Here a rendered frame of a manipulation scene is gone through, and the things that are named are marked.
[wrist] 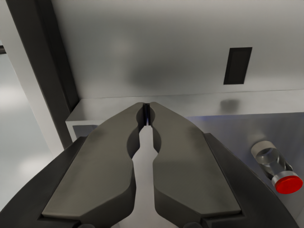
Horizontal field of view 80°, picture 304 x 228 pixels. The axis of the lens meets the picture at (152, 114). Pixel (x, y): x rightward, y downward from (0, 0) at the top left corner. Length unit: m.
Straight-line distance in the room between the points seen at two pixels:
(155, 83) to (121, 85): 0.03
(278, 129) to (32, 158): 1.67
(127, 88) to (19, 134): 1.48
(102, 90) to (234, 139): 0.14
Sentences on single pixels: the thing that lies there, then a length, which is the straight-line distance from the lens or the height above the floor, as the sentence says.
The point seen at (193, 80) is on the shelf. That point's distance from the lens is 0.16.
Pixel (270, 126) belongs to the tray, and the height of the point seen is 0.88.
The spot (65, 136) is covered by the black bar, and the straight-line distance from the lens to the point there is 0.18.
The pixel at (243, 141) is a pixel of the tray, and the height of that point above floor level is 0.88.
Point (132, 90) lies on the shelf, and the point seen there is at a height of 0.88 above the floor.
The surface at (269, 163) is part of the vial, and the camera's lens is 0.20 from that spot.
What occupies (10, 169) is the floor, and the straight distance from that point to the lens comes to 1.95.
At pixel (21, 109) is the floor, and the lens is 1.46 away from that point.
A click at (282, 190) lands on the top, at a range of 0.20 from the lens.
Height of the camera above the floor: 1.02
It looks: 58 degrees down
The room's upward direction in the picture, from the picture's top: 179 degrees counter-clockwise
